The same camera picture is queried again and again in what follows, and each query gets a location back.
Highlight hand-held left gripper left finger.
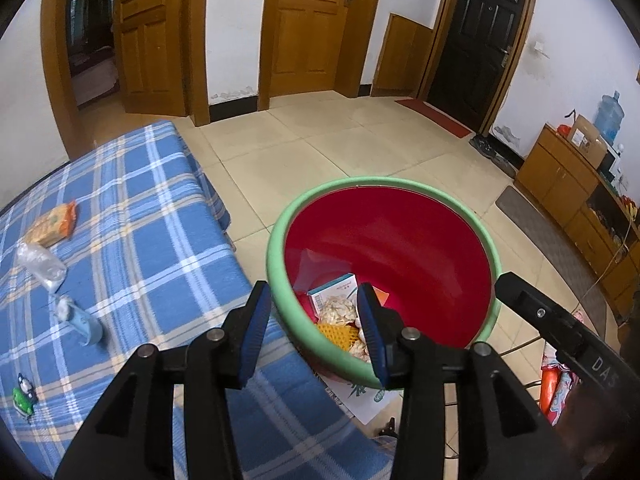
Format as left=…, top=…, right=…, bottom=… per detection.
left=54, top=280, right=272, bottom=480

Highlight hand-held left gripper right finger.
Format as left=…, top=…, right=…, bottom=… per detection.
left=356, top=282, right=581, bottom=480

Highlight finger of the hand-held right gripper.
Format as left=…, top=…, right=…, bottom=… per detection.
left=494, top=271, right=588, bottom=356

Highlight yellow foam fruit net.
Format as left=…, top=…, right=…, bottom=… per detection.
left=316, top=322, right=361, bottom=353

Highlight white paper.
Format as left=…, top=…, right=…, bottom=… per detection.
left=319, top=296, right=372, bottom=361

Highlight white medicine box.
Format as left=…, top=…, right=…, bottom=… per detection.
left=306, top=273, right=360, bottom=321

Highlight red bin with green rim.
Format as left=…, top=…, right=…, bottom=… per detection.
left=266, top=176, right=502, bottom=390

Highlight orange red item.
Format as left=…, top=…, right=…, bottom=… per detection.
left=541, top=310, right=583, bottom=426

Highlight printed paper sheets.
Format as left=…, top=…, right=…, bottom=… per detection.
left=320, top=370, right=401, bottom=423

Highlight grey floor mat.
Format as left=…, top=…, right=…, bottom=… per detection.
left=495, top=185, right=608, bottom=331

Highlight blue plaid tablecloth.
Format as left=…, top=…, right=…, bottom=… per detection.
left=0, top=120, right=396, bottom=480

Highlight wooden sideboard cabinet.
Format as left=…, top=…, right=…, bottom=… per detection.
left=515, top=122, right=640, bottom=316

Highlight dark shoe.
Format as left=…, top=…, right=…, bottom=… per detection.
left=469, top=135, right=496, bottom=158
left=492, top=154, right=518, bottom=180

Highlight white appliance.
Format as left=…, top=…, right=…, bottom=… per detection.
left=597, top=142, right=623, bottom=181

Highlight brown cardboard box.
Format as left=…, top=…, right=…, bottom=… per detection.
left=569, top=114, right=608, bottom=168

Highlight blue water jug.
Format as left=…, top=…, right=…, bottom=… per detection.
left=594, top=91, right=626, bottom=146

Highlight red doormat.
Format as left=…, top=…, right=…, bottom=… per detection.
left=395, top=97, right=473, bottom=138

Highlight orange snack packet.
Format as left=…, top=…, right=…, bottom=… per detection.
left=24, top=200, right=77, bottom=248

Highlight small green toy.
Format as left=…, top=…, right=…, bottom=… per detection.
left=12, top=372, right=40, bottom=418

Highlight black entrance door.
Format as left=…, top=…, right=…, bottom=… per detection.
left=427, top=0, right=531, bottom=131

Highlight bed with pink bedding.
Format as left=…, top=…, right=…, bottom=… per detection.
left=70, top=45, right=121, bottom=106

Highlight closed wooden door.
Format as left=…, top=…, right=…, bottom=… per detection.
left=267, top=0, right=358, bottom=98

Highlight open wooden door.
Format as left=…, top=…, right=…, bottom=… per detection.
left=114, top=0, right=188, bottom=117

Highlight thin beige cable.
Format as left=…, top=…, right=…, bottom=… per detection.
left=500, top=212, right=633, bottom=357

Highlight small wooden wall panel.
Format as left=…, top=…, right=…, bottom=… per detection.
left=372, top=14, right=433, bottom=98

